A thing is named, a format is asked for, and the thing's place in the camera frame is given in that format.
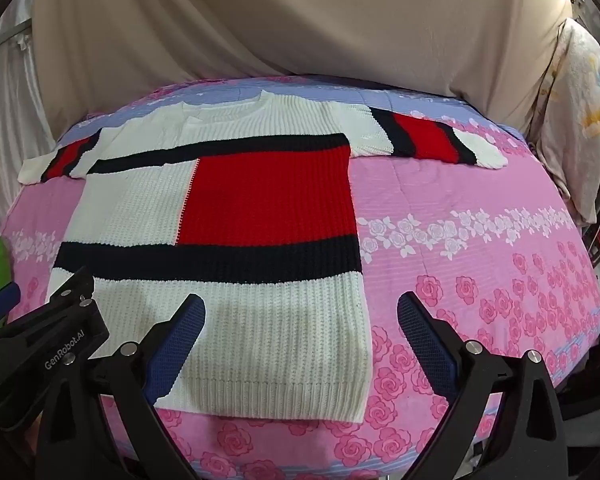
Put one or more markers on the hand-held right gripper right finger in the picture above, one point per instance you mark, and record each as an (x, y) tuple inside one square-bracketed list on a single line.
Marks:
[(426, 337)]

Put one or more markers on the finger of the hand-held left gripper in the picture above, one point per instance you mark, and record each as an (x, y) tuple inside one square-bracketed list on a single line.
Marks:
[(0, 299), (72, 292)]

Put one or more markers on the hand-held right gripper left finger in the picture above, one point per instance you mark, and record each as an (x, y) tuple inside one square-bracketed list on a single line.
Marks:
[(179, 340)]

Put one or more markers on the white red black knit sweater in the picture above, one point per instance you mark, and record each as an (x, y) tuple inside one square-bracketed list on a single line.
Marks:
[(260, 220)]

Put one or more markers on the pink floral bed sheet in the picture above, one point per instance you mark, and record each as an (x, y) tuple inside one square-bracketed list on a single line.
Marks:
[(455, 260)]

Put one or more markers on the white pleated curtain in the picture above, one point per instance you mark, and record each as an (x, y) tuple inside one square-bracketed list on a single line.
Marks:
[(5, 125)]

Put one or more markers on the pale floral hanging cloth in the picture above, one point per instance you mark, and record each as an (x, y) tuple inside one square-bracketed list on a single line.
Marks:
[(575, 125)]

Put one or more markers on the beige backdrop cloth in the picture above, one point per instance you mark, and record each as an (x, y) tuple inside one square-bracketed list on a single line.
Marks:
[(290, 20)]

